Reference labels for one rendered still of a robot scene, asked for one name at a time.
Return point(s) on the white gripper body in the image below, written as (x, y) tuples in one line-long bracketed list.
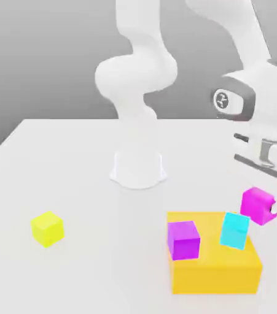
[(251, 163)]

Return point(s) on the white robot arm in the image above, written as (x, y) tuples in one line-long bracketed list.
[(138, 73)]

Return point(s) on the small magenta cube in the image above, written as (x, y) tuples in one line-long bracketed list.
[(255, 206)]

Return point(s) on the small purple cube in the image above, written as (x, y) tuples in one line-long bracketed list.
[(183, 241)]

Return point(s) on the large orange box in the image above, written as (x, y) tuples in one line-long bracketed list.
[(216, 269)]

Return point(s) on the small yellow cube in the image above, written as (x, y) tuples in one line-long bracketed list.
[(47, 229)]

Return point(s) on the small cyan cube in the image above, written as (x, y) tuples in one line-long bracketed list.
[(234, 231)]

